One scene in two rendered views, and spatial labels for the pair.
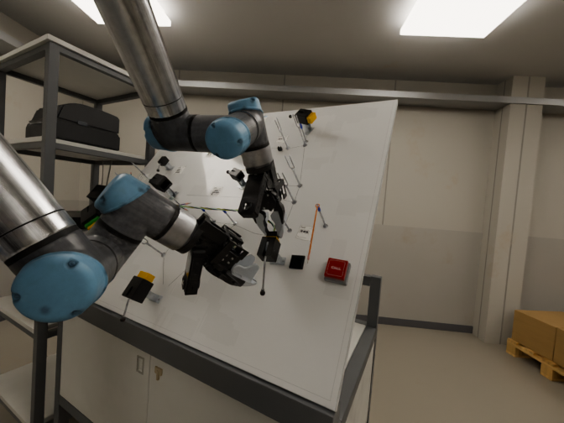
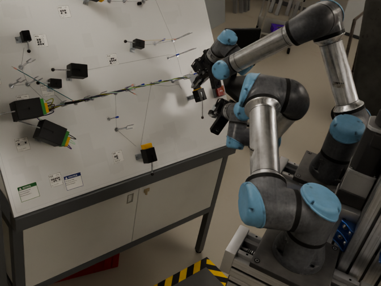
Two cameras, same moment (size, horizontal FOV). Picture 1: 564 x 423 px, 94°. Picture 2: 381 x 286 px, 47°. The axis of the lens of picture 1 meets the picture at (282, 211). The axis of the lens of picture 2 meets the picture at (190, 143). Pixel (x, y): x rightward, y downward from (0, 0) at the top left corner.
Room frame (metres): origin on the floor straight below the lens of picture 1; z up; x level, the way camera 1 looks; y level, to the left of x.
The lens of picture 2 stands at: (0.17, 1.85, 2.07)
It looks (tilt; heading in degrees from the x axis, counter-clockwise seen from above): 32 degrees down; 286
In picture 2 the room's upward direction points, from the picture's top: 12 degrees clockwise
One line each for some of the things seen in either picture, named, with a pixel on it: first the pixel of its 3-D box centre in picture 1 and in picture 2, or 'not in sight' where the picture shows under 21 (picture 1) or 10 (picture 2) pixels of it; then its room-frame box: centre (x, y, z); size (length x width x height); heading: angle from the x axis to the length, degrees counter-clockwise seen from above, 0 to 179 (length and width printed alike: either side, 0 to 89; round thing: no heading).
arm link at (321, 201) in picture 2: not in sight; (313, 211); (0.08, 0.83, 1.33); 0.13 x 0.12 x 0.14; 22
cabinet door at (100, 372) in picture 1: (101, 371); (83, 232); (0.93, 0.61, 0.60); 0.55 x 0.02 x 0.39; 62
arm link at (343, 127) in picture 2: not in sight; (344, 136); (0.04, 0.33, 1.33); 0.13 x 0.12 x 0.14; 79
